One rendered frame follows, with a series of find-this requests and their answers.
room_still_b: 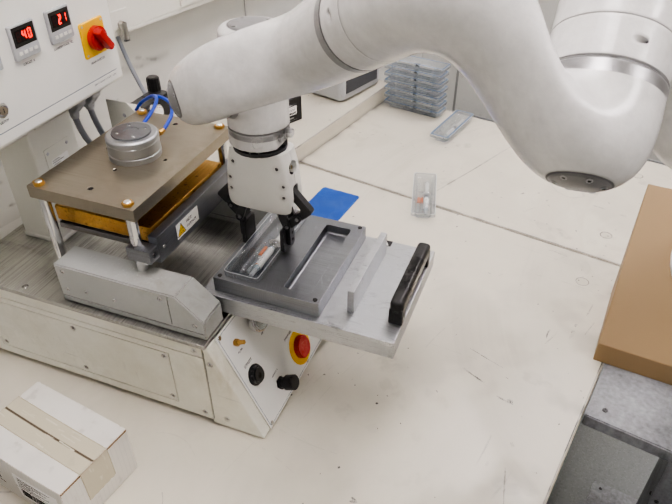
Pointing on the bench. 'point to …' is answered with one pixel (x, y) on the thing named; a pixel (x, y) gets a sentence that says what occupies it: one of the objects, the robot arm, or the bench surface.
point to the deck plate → (45, 292)
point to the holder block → (302, 267)
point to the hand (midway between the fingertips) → (267, 233)
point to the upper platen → (72, 219)
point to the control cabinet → (51, 89)
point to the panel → (249, 357)
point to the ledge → (326, 118)
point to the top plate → (130, 164)
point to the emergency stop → (301, 346)
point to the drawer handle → (408, 283)
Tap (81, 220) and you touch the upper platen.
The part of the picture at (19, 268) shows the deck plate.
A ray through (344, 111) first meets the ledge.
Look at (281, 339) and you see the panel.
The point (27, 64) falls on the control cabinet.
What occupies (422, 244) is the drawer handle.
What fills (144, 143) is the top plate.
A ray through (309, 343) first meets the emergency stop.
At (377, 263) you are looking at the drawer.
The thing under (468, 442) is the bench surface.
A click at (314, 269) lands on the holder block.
